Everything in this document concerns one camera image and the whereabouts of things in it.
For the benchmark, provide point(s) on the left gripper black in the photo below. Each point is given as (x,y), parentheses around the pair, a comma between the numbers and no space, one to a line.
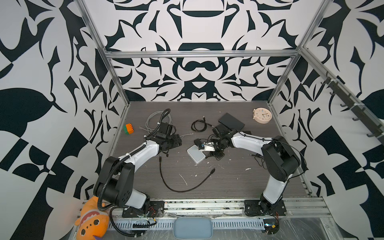
(177,140)

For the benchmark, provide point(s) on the black wall hook rail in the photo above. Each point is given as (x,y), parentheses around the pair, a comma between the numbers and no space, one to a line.
(351,102)

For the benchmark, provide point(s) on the orange plush fish toy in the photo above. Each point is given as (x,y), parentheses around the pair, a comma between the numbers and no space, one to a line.
(93,223)

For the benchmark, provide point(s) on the black power adapter with cable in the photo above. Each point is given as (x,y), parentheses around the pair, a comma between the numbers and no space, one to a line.
(213,145)

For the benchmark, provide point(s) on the grey blue cushion pad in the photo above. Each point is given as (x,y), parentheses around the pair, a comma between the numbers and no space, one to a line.
(193,228)

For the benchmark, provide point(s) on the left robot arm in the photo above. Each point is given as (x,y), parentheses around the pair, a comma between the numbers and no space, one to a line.
(115,185)

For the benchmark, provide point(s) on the black flat switch box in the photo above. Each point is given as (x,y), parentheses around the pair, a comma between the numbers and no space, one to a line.
(231,122)

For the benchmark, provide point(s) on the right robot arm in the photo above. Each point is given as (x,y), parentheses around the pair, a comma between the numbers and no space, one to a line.
(279,157)

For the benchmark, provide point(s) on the white network switch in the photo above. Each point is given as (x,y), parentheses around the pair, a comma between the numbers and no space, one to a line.
(195,154)

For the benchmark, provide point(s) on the orange green toy block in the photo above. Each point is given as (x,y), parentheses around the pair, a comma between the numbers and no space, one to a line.
(128,129)

